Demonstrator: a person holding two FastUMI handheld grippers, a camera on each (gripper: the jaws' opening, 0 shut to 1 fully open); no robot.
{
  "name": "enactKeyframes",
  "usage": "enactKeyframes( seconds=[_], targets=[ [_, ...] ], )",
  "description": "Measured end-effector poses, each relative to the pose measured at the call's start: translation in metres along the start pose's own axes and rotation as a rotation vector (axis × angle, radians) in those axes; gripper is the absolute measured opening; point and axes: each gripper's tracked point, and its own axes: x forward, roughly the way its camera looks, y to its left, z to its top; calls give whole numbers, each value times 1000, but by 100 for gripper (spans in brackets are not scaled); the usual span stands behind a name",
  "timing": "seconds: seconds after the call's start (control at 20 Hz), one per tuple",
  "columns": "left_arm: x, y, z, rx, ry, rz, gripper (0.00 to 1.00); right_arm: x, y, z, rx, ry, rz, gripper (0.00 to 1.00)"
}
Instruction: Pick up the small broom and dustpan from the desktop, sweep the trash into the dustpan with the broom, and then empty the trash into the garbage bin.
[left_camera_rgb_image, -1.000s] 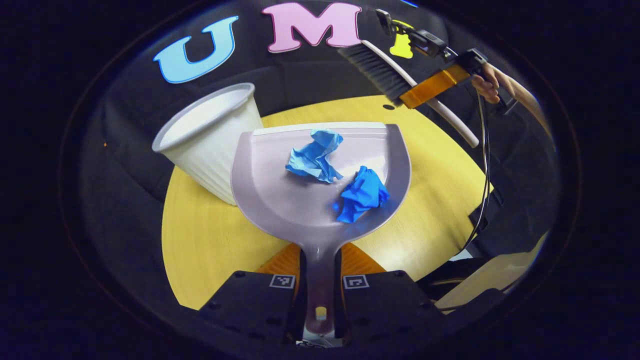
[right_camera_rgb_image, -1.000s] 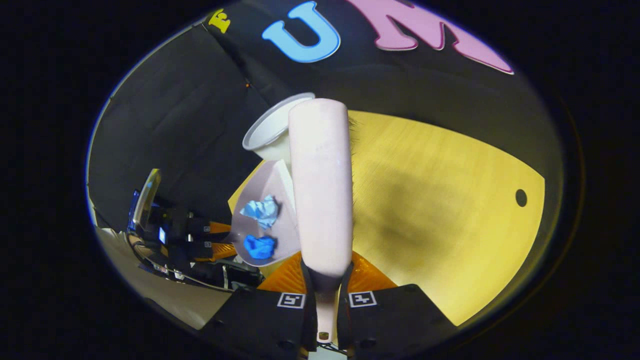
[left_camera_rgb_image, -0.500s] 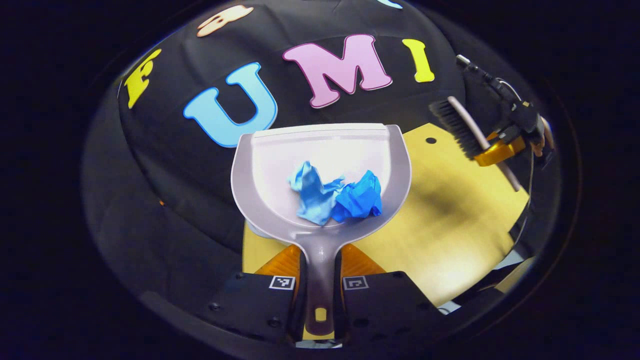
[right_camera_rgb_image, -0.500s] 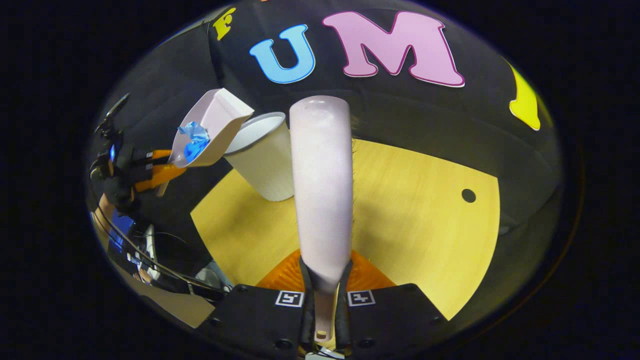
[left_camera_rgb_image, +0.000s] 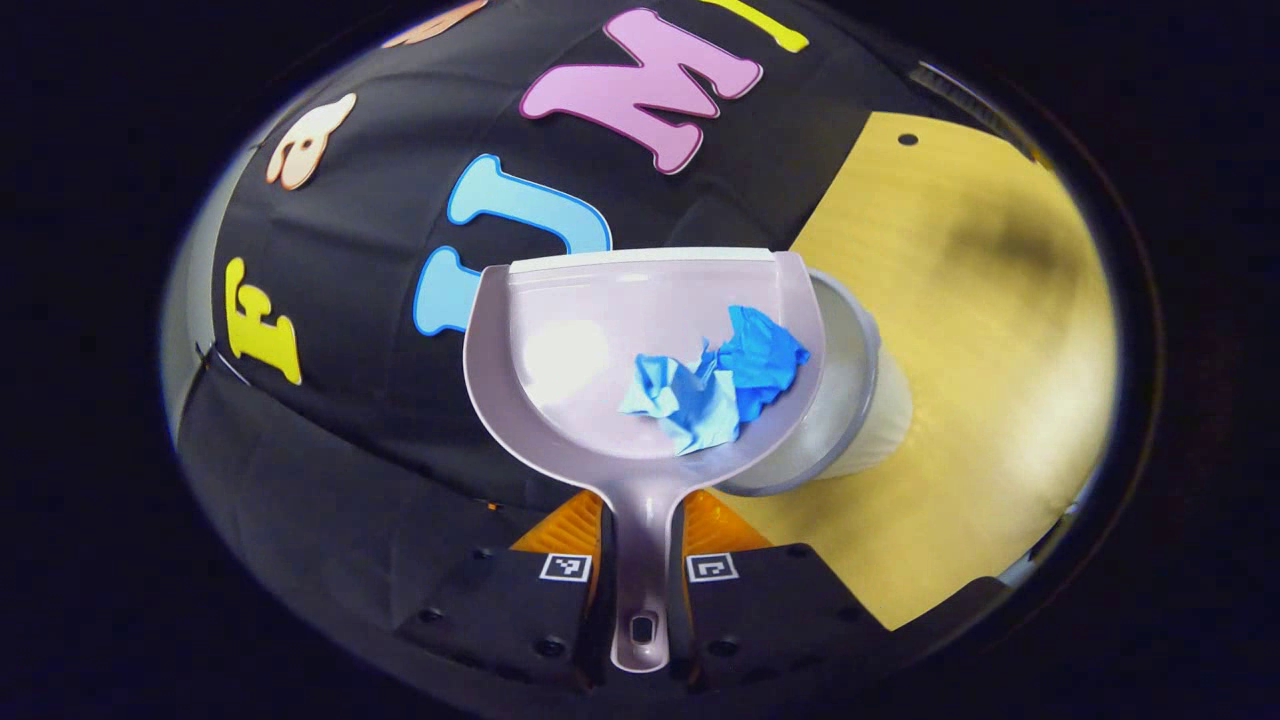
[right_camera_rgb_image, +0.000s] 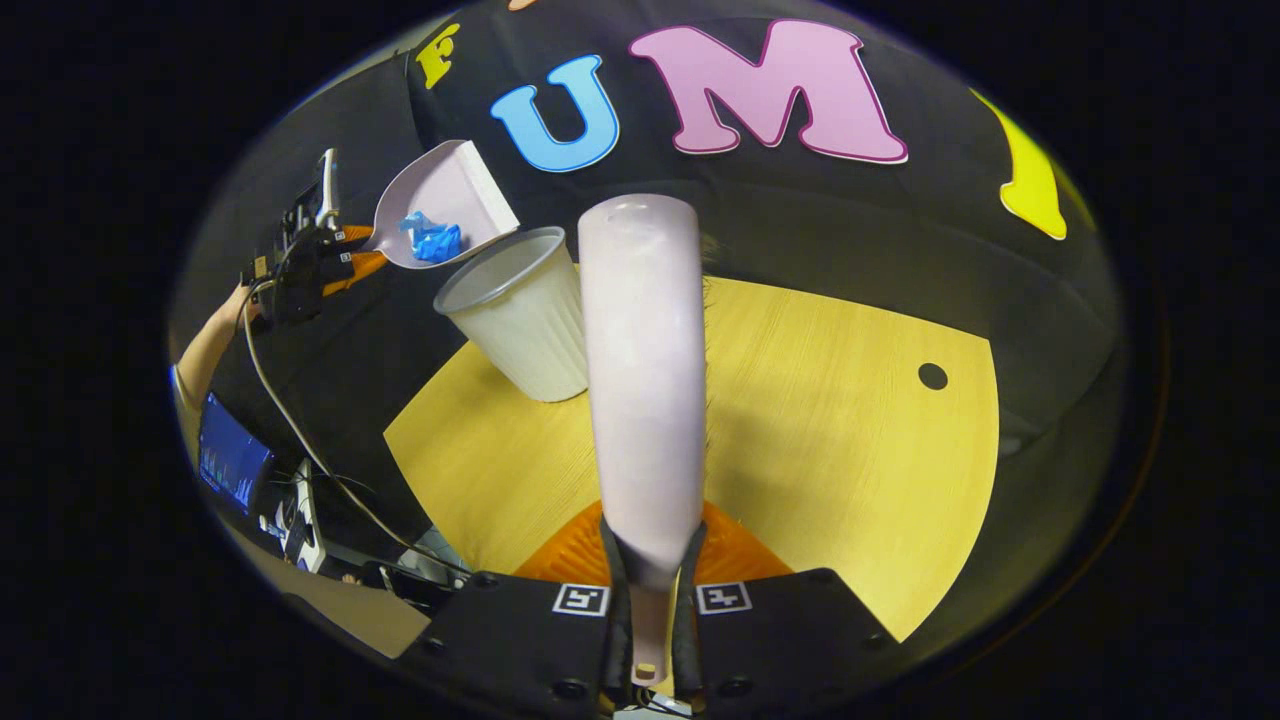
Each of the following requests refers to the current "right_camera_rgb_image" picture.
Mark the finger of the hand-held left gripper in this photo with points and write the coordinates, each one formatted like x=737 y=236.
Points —
x=355 y=270
x=355 y=238

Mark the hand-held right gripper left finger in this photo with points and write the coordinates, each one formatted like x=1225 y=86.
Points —
x=520 y=640

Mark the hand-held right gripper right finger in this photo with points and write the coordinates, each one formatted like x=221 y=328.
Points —
x=790 y=630

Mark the light blue trash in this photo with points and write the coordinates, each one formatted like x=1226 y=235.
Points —
x=412 y=222

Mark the lilac plastic dustpan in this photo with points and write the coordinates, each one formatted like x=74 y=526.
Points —
x=450 y=190

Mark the white ribbed garbage bin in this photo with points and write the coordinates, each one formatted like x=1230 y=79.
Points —
x=530 y=320

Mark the small lilac broom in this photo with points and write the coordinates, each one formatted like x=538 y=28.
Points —
x=645 y=380

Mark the beige side table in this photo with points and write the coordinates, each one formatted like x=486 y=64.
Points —
x=370 y=615

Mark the dark monitor screen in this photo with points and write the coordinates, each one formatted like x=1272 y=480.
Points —
x=232 y=455

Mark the white device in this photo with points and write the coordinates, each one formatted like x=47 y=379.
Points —
x=300 y=520

